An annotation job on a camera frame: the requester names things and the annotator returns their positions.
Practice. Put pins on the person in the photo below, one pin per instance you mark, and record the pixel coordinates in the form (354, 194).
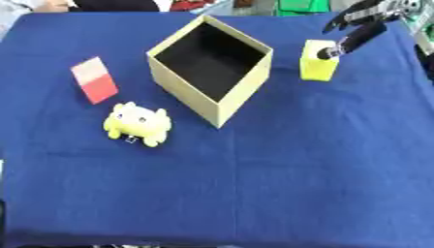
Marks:
(85, 5)

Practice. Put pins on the red and pink block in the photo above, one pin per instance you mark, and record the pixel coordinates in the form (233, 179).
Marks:
(94, 80)

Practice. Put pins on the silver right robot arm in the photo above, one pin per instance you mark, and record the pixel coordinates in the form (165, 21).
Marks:
(419, 22)

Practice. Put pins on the yellow rectangular block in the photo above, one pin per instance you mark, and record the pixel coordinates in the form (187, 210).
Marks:
(317, 66)

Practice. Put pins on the yellow soft toy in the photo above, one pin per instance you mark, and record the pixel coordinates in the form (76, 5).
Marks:
(138, 124)

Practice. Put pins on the tan cardboard box black inside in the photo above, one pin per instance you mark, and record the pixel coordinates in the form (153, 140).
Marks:
(212, 69)

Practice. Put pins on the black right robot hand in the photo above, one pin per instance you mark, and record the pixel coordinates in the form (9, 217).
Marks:
(361, 34)

